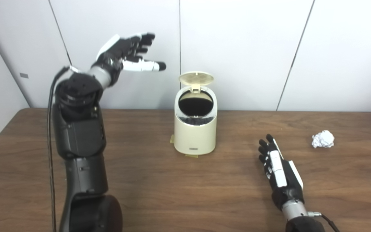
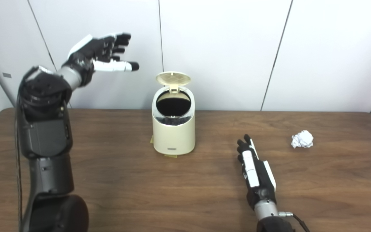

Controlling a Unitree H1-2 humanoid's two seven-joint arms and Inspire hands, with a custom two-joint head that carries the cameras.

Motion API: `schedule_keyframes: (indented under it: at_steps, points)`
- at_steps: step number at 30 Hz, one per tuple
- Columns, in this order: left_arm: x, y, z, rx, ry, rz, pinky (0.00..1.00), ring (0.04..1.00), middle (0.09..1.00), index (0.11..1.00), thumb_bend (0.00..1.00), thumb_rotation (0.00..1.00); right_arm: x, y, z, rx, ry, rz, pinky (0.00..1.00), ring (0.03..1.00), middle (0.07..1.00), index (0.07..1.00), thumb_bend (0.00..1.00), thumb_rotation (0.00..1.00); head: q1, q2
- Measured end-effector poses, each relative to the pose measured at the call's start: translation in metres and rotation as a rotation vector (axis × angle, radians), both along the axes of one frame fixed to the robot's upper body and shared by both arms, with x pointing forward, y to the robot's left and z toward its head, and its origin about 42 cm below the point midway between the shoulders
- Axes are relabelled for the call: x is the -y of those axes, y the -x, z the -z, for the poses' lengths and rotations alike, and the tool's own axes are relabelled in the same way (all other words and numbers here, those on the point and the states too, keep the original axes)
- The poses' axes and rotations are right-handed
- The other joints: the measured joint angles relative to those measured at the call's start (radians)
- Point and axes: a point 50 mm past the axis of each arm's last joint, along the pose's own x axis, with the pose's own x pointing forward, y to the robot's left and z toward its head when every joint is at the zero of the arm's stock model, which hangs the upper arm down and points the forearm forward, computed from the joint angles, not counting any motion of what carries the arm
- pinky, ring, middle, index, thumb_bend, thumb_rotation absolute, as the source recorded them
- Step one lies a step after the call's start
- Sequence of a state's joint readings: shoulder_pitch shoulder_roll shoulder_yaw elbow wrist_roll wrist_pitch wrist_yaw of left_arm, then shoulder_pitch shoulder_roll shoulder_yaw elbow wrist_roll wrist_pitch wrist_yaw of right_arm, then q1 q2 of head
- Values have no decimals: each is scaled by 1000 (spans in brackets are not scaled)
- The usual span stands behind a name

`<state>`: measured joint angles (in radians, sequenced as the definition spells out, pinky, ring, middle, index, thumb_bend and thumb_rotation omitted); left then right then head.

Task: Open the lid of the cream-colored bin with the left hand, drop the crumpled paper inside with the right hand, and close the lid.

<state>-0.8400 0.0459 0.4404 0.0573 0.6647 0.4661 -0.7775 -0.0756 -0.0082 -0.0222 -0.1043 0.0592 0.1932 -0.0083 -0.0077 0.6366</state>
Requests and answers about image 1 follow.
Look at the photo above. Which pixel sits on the white paper ball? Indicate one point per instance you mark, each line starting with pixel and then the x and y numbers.
pixel 323 139

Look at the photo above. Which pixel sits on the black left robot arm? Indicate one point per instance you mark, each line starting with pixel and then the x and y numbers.
pixel 79 135

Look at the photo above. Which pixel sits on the cream-colored bin body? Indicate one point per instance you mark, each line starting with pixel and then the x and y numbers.
pixel 194 135

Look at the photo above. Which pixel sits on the small yellow tape piece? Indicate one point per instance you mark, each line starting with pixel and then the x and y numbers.
pixel 172 139

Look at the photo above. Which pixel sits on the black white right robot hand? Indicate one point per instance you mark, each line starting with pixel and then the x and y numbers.
pixel 277 170

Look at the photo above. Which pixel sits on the wide yellow tape piece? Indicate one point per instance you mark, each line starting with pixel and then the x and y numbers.
pixel 192 156

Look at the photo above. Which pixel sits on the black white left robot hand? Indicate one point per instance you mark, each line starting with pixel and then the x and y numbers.
pixel 121 51

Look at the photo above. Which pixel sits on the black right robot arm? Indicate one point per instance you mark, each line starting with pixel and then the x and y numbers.
pixel 296 216

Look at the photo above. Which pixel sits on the round cream bin lid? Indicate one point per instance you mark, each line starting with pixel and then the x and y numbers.
pixel 195 78

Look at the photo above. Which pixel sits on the grey wall label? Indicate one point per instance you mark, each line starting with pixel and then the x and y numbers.
pixel 24 75

